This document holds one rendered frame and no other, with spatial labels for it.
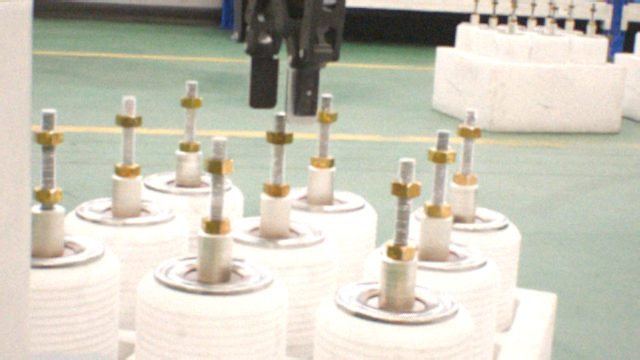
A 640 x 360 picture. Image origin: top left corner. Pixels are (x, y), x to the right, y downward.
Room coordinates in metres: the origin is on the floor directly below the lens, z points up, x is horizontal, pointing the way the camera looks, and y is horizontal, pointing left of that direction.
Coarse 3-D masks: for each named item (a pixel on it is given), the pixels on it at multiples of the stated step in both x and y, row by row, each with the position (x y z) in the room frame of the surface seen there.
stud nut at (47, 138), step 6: (36, 132) 0.71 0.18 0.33; (42, 132) 0.71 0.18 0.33; (48, 132) 0.71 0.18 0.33; (54, 132) 0.71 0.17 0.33; (60, 132) 0.72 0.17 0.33; (36, 138) 0.71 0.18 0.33; (42, 138) 0.71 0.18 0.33; (48, 138) 0.71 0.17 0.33; (54, 138) 0.71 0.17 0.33; (60, 138) 0.72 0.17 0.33; (42, 144) 0.71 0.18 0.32; (48, 144) 0.71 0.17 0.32; (54, 144) 0.71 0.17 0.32
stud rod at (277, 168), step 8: (280, 112) 0.80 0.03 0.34; (280, 120) 0.80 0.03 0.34; (280, 128) 0.80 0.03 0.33; (280, 152) 0.80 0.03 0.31; (272, 160) 0.80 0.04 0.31; (280, 160) 0.80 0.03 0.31; (272, 168) 0.80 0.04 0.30; (280, 168) 0.80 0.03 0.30; (272, 176) 0.80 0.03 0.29; (280, 176) 0.80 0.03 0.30; (272, 184) 0.80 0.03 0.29; (280, 184) 0.80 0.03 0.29
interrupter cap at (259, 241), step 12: (240, 228) 0.80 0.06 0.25; (252, 228) 0.81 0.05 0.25; (300, 228) 0.82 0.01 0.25; (312, 228) 0.82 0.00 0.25; (240, 240) 0.77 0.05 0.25; (252, 240) 0.77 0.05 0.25; (264, 240) 0.77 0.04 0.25; (276, 240) 0.77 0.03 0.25; (288, 240) 0.78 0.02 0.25; (300, 240) 0.78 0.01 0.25; (312, 240) 0.78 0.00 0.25; (324, 240) 0.79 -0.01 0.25
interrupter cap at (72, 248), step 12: (72, 240) 0.74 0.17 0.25; (84, 240) 0.74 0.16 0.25; (96, 240) 0.74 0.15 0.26; (72, 252) 0.72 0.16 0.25; (84, 252) 0.71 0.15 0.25; (96, 252) 0.71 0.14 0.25; (36, 264) 0.68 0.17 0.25; (48, 264) 0.68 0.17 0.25; (60, 264) 0.69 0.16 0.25; (72, 264) 0.69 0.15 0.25; (84, 264) 0.70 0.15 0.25
